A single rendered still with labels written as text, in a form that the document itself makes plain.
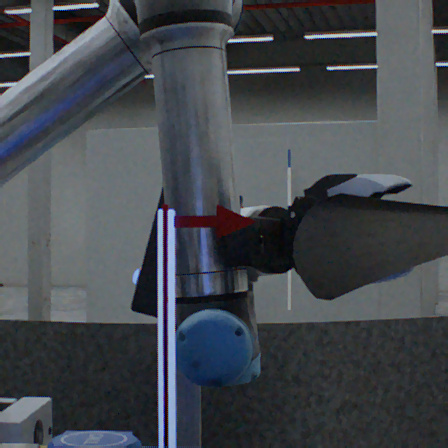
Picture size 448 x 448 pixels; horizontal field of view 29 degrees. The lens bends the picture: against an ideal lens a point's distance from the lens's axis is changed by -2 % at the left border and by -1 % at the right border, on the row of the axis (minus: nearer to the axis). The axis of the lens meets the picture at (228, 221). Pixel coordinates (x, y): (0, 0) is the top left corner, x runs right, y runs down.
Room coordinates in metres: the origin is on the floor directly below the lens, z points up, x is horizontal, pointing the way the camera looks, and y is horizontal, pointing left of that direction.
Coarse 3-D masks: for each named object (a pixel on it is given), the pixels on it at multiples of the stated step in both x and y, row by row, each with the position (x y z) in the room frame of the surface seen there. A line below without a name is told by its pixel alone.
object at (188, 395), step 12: (180, 372) 1.14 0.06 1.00; (180, 384) 1.14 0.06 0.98; (192, 384) 1.14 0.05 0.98; (180, 396) 1.14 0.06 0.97; (192, 396) 1.14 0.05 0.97; (180, 408) 1.14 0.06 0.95; (192, 408) 1.14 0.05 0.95; (180, 420) 1.14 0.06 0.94; (192, 420) 1.14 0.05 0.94; (180, 432) 1.14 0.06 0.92; (192, 432) 1.14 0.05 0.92; (180, 444) 1.14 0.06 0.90; (192, 444) 1.14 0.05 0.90
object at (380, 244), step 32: (320, 224) 0.58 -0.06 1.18; (352, 224) 0.58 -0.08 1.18; (384, 224) 0.58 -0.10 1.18; (416, 224) 0.58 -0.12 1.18; (320, 256) 0.65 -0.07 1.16; (352, 256) 0.66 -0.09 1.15; (384, 256) 0.67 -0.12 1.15; (416, 256) 0.69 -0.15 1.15; (320, 288) 0.72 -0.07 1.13; (352, 288) 0.73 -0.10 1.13
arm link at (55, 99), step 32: (128, 0) 0.98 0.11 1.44; (96, 32) 1.00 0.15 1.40; (128, 32) 0.98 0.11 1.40; (64, 64) 1.00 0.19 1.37; (96, 64) 0.99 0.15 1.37; (128, 64) 1.00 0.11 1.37; (0, 96) 1.02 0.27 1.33; (32, 96) 1.00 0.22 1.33; (64, 96) 1.00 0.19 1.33; (96, 96) 1.01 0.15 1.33; (0, 128) 1.00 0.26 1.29; (32, 128) 1.00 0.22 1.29; (64, 128) 1.02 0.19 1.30; (0, 160) 1.01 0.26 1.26; (32, 160) 1.04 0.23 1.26
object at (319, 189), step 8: (328, 176) 0.83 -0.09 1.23; (336, 176) 0.82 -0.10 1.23; (344, 176) 0.82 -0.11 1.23; (352, 176) 0.81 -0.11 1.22; (320, 184) 0.84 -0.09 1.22; (328, 184) 0.83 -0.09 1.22; (336, 184) 0.82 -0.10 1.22; (304, 192) 0.86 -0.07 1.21; (312, 192) 0.85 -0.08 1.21; (320, 192) 0.84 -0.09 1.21
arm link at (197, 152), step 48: (144, 0) 0.87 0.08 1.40; (192, 0) 0.85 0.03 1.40; (192, 48) 0.86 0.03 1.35; (192, 96) 0.86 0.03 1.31; (192, 144) 0.86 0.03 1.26; (192, 192) 0.86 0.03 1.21; (192, 240) 0.86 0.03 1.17; (192, 288) 0.86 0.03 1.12; (240, 288) 0.87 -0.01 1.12; (192, 336) 0.84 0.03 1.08; (240, 336) 0.84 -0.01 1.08
